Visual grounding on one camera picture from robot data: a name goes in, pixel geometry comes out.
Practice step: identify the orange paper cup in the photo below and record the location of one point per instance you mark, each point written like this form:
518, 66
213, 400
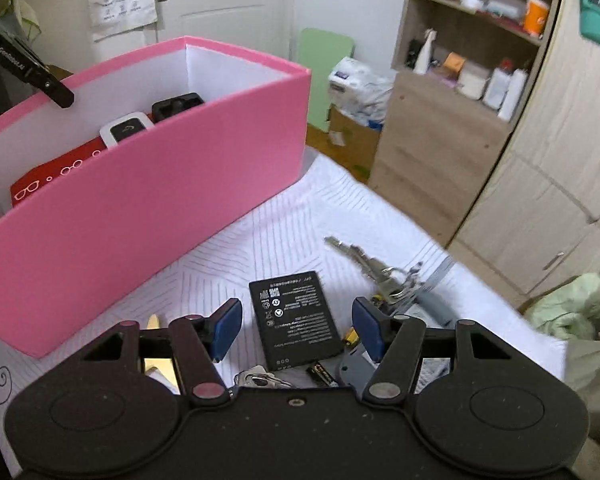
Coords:
536, 17

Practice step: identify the wooden bookshelf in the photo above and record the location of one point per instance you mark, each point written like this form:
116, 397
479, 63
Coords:
430, 160

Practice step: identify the white spray bottle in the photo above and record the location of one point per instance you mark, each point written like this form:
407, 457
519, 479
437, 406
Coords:
424, 60

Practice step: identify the white door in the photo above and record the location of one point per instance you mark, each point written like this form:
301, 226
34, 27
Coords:
230, 0

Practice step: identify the small orange box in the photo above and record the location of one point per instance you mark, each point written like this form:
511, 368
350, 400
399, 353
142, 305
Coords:
454, 64

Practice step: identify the white patterned table cover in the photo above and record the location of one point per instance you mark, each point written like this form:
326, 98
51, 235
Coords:
280, 220

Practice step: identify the tall white bottle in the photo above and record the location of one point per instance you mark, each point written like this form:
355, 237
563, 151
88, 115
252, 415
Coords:
511, 97

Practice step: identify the pink storage box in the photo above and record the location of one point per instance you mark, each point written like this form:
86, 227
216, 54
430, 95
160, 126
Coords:
155, 200

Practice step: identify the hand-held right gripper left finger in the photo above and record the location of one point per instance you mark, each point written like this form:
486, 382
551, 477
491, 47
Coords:
227, 327

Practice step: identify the bunch of keys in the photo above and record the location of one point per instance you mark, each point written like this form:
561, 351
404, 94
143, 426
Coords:
385, 280

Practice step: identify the cardboard box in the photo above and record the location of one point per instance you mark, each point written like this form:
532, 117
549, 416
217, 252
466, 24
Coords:
355, 145

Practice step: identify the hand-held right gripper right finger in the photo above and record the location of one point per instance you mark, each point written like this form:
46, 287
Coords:
367, 327

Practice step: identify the olive puffer jacket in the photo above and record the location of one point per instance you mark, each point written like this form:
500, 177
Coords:
580, 310

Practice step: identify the grey can red cap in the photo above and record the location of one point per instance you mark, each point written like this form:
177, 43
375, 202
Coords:
495, 87

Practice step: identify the cream hair claw clip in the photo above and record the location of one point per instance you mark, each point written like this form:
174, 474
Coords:
155, 322

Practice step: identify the small black gold battery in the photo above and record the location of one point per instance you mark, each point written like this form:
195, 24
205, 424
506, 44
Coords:
352, 337
322, 375

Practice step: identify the grey portable router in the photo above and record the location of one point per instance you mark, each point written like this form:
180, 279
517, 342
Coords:
435, 310

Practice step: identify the red printed glasses cloth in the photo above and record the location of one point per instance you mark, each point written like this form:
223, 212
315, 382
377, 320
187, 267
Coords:
45, 177

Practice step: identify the black square case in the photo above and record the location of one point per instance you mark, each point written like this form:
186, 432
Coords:
177, 105

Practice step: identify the white plastic package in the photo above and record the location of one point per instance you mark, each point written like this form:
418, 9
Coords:
355, 85

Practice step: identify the white jar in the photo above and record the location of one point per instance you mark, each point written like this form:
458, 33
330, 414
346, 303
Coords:
472, 85

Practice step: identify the green stool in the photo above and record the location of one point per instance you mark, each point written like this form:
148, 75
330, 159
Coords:
325, 60

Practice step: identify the light wooden wardrobe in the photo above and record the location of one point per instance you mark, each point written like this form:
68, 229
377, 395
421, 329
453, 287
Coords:
555, 170

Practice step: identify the white printed tote bag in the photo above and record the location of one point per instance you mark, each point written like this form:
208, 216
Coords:
122, 0

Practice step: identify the white framed device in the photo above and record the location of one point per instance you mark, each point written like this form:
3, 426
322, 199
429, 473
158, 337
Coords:
125, 130

